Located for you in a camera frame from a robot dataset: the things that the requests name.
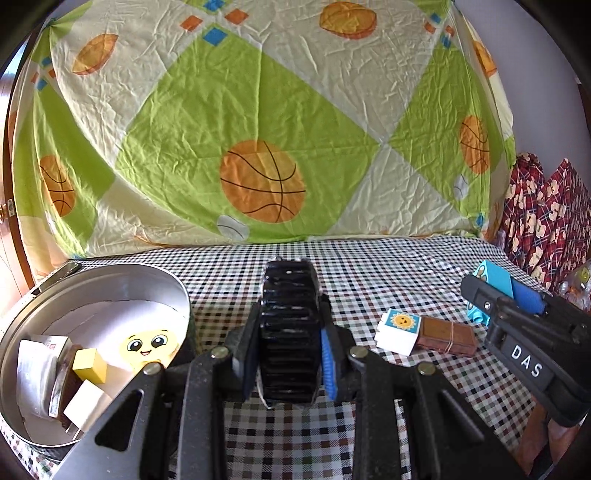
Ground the wooden door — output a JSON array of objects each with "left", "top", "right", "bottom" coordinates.
[{"left": 0, "top": 46, "right": 38, "bottom": 301}]

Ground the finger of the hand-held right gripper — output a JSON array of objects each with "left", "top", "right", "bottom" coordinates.
[
  {"left": 461, "top": 274, "right": 509, "bottom": 324},
  {"left": 510, "top": 277, "right": 550, "bottom": 317}
]

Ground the white paper with yellow face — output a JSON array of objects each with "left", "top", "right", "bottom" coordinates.
[{"left": 21, "top": 300, "right": 190, "bottom": 444}]

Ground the round metal cookie tin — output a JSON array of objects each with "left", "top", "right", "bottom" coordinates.
[{"left": 0, "top": 262, "right": 192, "bottom": 462}]

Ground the white charger block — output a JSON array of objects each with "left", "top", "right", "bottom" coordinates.
[{"left": 64, "top": 381, "right": 114, "bottom": 433}]

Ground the silver foil packet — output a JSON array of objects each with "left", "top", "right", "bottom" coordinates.
[{"left": 17, "top": 335, "right": 72, "bottom": 418}]

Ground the sun print toy block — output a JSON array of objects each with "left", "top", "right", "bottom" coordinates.
[{"left": 376, "top": 308, "right": 423, "bottom": 357}]

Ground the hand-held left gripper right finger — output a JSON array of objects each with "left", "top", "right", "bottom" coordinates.
[{"left": 318, "top": 295, "right": 527, "bottom": 480}]

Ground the checked tablecloth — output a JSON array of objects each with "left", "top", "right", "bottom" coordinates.
[{"left": 0, "top": 235, "right": 555, "bottom": 480}]

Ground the brown comb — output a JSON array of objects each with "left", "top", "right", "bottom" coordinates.
[{"left": 48, "top": 344, "right": 84, "bottom": 425}]

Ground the yellow wooden block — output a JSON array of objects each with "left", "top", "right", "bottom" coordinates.
[{"left": 72, "top": 348, "right": 109, "bottom": 385}]

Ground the black toy tire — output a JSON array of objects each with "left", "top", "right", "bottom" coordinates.
[{"left": 256, "top": 256, "right": 324, "bottom": 409}]

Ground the clear plastic toy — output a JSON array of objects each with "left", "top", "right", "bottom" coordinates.
[{"left": 561, "top": 261, "right": 591, "bottom": 312}]

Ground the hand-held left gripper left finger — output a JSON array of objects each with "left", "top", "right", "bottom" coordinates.
[{"left": 60, "top": 305, "right": 262, "bottom": 480}]

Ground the small blue toy block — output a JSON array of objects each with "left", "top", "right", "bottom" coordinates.
[{"left": 464, "top": 259, "right": 515, "bottom": 329}]

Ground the red plaid bear cloth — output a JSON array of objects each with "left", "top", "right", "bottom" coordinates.
[{"left": 496, "top": 152, "right": 591, "bottom": 282}]

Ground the basketball print bed sheet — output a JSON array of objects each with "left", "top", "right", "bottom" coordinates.
[{"left": 11, "top": 0, "right": 518, "bottom": 278}]

